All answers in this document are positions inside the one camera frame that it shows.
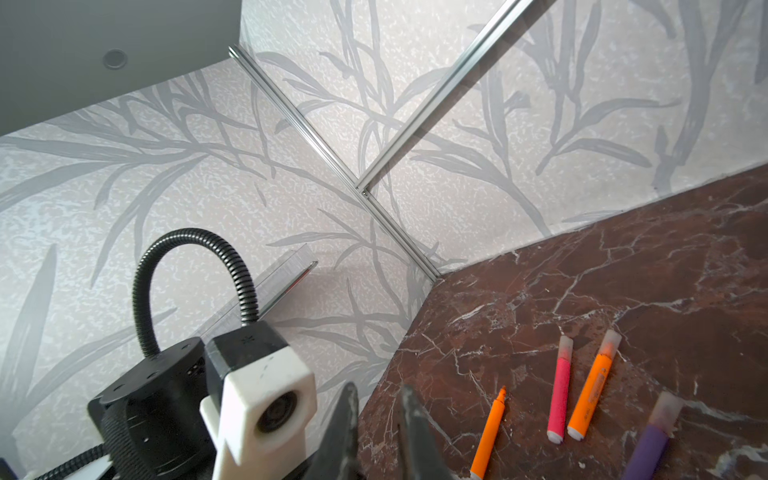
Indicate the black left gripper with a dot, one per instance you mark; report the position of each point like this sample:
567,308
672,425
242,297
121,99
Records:
149,418

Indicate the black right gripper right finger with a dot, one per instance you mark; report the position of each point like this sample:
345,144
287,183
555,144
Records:
418,456

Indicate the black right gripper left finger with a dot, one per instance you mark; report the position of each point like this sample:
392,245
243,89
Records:
337,455

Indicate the pink marker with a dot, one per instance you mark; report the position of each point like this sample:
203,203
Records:
559,398

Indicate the orange highlighter marker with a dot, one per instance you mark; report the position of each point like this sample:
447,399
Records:
596,379

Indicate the purple marker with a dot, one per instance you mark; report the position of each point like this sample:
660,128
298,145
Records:
654,438

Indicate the thin orange pen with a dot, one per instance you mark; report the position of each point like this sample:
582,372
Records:
485,447

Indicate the aluminium frame corner post left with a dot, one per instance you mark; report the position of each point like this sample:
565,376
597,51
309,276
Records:
297,120

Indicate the aluminium frame horizontal bar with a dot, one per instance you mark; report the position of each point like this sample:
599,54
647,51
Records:
486,38

